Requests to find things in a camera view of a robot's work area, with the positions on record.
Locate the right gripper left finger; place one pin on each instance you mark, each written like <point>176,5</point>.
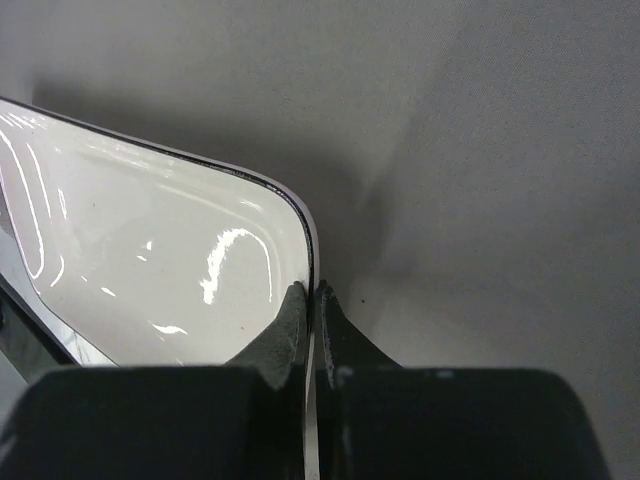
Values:
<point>240,420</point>

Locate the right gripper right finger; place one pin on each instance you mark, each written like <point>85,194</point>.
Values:
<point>380,420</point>

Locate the white rectangular plate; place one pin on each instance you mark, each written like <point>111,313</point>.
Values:
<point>116,252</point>

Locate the grey scalloped placemat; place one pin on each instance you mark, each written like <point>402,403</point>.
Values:
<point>472,167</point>

